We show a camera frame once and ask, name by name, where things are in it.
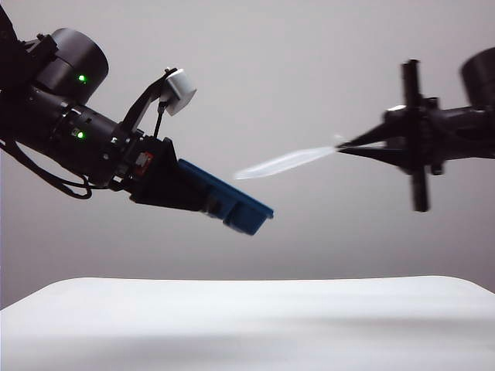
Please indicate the translucent plastic tray lid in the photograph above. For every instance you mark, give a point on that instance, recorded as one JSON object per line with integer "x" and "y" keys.
{"x": 279, "y": 164}

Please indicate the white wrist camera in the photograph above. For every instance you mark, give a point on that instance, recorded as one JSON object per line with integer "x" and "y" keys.
{"x": 179, "y": 92}
{"x": 395, "y": 108}

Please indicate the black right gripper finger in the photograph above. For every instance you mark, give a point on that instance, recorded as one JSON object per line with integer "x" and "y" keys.
{"x": 377, "y": 133}
{"x": 377, "y": 155}

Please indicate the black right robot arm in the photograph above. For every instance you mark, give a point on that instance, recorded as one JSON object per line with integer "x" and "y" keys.
{"x": 477, "y": 96}

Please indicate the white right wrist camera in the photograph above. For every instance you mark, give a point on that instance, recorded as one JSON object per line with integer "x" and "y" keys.
{"x": 395, "y": 108}

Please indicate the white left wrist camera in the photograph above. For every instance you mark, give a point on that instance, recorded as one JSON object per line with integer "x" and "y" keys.
{"x": 179, "y": 92}

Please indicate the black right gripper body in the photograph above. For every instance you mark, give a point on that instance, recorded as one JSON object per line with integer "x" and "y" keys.
{"x": 419, "y": 135}

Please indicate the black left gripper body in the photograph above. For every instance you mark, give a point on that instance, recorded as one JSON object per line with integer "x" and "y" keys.
{"x": 151, "y": 174}

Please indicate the blue ice cube tray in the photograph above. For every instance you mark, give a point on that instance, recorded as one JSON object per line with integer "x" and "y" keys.
{"x": 247, "y": 217}

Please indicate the black left camera bracket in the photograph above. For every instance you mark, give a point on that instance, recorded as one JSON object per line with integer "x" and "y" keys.
{"x": 140, "y": 112}

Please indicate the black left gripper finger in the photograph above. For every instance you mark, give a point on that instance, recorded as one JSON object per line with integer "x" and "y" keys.
{"x": 189, "y": 193}

